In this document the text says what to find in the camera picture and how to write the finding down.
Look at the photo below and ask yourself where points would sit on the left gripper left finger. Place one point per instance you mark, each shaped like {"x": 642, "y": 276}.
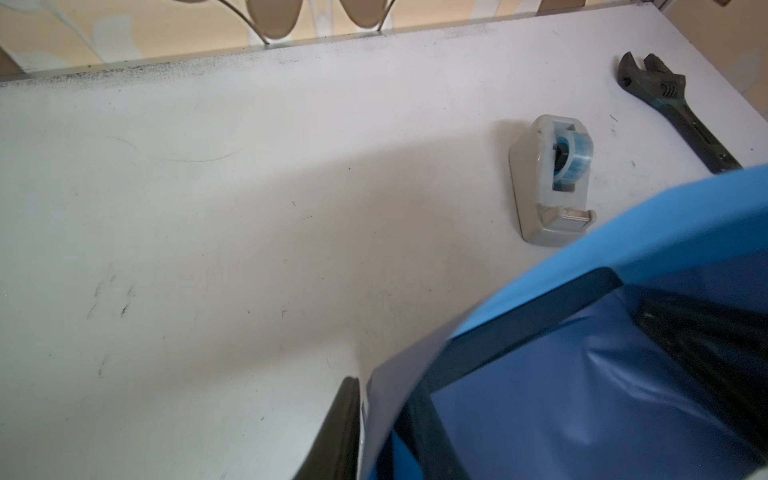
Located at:
{"x": 334, "y": 452}

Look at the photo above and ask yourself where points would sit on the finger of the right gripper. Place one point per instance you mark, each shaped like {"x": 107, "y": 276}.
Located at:
{"x": 722, "y": 347}

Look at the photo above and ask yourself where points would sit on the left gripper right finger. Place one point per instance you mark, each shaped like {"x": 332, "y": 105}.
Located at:
{"x": 419, "y": 447}

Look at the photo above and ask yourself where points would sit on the black adjustable wrench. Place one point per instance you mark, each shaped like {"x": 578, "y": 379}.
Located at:
{"x": 664, "y": 91}

